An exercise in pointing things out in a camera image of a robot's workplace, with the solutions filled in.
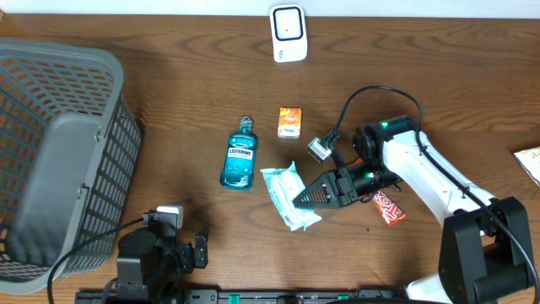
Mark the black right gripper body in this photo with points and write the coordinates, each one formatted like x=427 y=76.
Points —
x=361 y=180

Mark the small orange box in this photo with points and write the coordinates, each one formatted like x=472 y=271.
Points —
x=289 y=122

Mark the white barcode scanner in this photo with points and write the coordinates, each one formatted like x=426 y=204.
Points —
x=288 y=33

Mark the small teal wipes pack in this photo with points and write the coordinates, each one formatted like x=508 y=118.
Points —
x=284 y=185

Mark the large white wet wipes pack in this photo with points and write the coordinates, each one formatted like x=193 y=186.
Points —
x=529 y=159

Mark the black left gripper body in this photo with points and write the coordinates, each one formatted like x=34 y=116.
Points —
x=181 y=259

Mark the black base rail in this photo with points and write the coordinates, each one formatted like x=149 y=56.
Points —
x=200 y=296

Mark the teal Listerine mouthwash bottle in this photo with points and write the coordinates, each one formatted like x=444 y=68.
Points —
x=240 y=157

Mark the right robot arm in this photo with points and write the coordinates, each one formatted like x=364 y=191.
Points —
x=486 y=246

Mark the grey plastic shopping basket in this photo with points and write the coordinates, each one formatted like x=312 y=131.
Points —
x=69 y=148

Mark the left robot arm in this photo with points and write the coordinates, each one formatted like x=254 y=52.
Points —
x=151 y=257

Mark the red Top chocolate bar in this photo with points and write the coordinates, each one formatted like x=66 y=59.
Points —
x=388 y=209

